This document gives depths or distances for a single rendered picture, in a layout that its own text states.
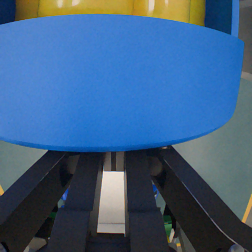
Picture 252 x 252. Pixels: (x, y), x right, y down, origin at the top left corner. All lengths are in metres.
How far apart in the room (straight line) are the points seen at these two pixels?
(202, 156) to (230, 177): 0.41
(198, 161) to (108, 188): 1.24
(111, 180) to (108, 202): 0.07
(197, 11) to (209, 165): 1.58
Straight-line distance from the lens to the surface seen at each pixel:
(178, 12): 0.18
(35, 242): 0.63
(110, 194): 0.52
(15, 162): 1.81
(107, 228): 0.59
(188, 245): 0.81
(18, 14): 0.21
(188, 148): 1.59
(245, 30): 0.69
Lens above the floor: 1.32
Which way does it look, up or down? 67 degrees down
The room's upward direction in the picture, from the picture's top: 176 degrees clockwise
